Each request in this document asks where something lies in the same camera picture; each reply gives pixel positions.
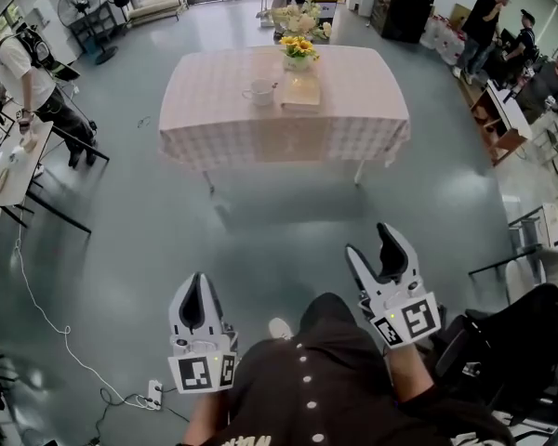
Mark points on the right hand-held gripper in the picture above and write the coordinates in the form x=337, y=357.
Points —
x=411, y=318

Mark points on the white bags with red marks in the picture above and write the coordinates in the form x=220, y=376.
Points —
x=444, y=40

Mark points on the black standing fan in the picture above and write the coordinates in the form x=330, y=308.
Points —
x=80, y=5

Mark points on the black cabinet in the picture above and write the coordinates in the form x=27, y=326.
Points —
x=402, y=9

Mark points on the white desk with black legs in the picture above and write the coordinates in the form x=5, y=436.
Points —
x=14, y=165

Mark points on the person's black buttoned shirt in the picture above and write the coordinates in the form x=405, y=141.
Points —
x=335, y=379

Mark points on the yellow and black bin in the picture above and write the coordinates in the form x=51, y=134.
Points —
x=326, y=5

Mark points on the wooden desk with white top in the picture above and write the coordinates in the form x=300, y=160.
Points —
x=504, y=119

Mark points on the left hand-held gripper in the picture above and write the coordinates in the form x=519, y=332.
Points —
x=200, y=374

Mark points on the white cup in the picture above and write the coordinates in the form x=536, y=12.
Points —
x=261, y=95

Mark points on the sunflowers in white vase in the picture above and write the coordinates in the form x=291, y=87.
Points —
x=298, y=51

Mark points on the person's left forearm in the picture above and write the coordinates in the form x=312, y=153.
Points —
x=207, y=416

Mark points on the person's right forearm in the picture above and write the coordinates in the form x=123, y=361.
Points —
x=409, y=372

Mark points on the table with pink checkered cloth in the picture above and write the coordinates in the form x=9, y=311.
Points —
x=214, y=109

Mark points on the black office chair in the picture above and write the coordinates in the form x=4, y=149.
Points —
x=525, y=342

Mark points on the person's white shoe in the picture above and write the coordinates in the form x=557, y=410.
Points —
x=280, y=329

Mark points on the cream flower bouquet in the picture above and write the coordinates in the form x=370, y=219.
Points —
x=302, y=19

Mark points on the white power strip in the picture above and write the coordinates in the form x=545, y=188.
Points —
x=155, y=394

